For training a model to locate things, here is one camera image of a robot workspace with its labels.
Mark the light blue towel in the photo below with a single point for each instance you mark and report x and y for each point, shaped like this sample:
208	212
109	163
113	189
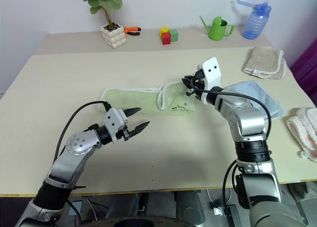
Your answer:
258	91

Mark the green watering can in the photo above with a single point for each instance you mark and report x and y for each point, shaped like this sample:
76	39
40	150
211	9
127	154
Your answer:
217	29

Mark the purple curtain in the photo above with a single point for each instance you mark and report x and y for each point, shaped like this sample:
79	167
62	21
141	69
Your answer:
305	63

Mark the grey rounded shape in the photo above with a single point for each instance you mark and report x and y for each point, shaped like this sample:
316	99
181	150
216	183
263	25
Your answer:
189	207

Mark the orange black pliers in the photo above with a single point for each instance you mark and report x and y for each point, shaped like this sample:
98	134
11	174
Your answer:
132	30

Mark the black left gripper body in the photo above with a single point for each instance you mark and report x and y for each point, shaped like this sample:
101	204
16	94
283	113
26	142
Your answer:
125	134

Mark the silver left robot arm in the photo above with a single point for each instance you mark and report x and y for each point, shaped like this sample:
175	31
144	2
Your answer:
74	148

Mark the green wooden block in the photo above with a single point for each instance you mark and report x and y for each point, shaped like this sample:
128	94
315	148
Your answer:
174	35

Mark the beige towel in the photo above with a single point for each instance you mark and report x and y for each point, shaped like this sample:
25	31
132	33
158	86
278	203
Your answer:
265	60

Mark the black metal bracket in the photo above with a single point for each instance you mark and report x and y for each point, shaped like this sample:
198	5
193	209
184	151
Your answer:
226	211

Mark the yellow wooden block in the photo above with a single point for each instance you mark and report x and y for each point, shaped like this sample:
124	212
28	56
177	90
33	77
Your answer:
164	30

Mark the red wooden block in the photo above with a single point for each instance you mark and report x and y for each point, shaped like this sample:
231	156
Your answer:
166	38

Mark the light green towel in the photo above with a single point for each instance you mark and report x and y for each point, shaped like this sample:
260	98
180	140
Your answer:
128	98

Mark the pink towel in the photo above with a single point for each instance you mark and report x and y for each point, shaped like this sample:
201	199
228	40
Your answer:
305	128

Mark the blue plastic spray bottle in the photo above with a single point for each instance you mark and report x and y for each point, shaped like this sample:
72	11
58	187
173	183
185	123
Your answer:
255	21

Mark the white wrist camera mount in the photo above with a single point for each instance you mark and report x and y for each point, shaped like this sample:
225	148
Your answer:
211	71
113	119

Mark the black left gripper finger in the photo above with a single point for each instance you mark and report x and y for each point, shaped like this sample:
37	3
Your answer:
140	128
132	111

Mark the green plant in white pot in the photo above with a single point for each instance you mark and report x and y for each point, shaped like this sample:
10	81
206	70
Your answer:
114	36

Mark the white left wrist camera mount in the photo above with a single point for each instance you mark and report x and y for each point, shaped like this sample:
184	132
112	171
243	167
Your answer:
113	119

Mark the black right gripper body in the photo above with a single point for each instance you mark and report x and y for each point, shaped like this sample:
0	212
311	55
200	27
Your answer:
198	79

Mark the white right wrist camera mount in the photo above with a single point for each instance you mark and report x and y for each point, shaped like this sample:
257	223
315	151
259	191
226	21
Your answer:
211	71

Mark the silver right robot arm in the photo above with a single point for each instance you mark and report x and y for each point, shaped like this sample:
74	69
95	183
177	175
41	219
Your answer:
245	118

